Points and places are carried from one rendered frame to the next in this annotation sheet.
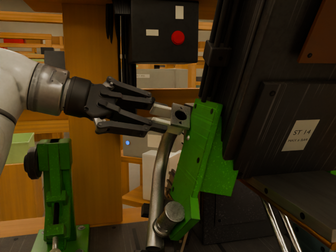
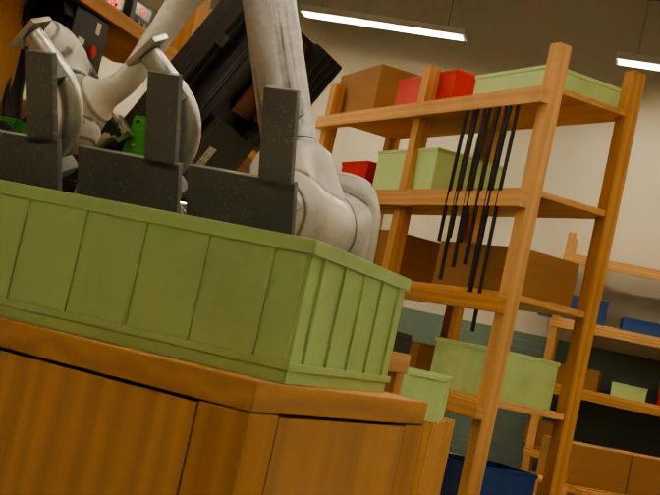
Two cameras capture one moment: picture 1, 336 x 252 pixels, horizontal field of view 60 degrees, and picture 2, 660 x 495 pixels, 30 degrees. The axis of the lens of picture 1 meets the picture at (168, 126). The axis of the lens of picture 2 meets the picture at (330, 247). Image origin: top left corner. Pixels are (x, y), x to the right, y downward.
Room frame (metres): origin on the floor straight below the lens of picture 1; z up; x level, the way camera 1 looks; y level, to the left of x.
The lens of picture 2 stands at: (-1.36, 2.21, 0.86)
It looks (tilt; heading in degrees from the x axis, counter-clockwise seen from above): 4 degrees up; 301
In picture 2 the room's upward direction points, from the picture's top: 12 degrees clockwise
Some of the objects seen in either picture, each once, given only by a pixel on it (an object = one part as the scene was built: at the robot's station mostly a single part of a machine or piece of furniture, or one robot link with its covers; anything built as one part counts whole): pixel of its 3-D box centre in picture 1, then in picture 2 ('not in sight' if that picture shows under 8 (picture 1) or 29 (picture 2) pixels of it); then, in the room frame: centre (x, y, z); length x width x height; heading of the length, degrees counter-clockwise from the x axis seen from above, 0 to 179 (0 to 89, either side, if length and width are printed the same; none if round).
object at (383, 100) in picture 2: not in sight; (415, 285); (1.47, -3.50, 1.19); 2.30 x 0.55 x 2.39; 147
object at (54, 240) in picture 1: (55, 245); not in sight; (0.57, 0.24, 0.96); 0.06 x 0.03 x 0.06; 13
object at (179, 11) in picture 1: (161, 34); (67, 39); (0.80, 0.02, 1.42); 0.17 x 0.12 x 0.15; 103
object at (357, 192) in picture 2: not in sight; (336, 229); (-0.16, 0.17, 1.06); 0.18 x 0.16 x 0.22; 99
